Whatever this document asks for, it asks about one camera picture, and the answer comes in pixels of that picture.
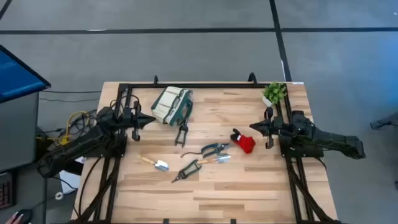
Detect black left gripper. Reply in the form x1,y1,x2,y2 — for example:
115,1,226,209
123,100,156,141

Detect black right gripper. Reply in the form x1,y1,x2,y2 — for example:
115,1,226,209
249,106,284,149

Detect red black gardening glove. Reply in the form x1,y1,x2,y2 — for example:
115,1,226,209
229,128,257,155

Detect beige green canvas gardening bag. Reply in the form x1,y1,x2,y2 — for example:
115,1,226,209
150,86,194,147

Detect green handled pruning shears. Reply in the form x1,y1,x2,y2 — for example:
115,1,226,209
180,142,233,159

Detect wood handled garden trowel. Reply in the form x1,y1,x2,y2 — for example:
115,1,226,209
137,154,170,172

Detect wood handled hand fork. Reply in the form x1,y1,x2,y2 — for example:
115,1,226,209
197,154,232,166

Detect dark green garden snips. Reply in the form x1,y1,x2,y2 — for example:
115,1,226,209
171,159,203,184

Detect green plant in white pot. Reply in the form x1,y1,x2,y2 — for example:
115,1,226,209
261,81,287,108

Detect white paper sheet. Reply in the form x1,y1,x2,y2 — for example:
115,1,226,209
58,156,86,194

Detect grey cabinet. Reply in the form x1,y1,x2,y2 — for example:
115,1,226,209
0,91,41,172

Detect blue screen monitor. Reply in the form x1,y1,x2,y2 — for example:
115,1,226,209
0,44,52,104

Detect black computer mouse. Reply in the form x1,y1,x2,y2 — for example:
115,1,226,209
14,208,34,224

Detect black keyboard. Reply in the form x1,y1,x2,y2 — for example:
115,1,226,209
0,172,16,210

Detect person's hand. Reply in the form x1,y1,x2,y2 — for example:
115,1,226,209
5,211,24,224

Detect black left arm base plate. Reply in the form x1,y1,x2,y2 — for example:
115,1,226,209
93,136,128,159

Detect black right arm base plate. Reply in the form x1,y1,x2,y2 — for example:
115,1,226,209
279,133,325,159

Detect black cable bundle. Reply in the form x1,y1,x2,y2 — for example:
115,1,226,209
37,108,98,147

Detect thin black floor cable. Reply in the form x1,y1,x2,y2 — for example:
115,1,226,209
40,89,103,94
39,98,101,103

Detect yellow cable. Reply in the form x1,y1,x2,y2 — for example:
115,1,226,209
55,111,91,146

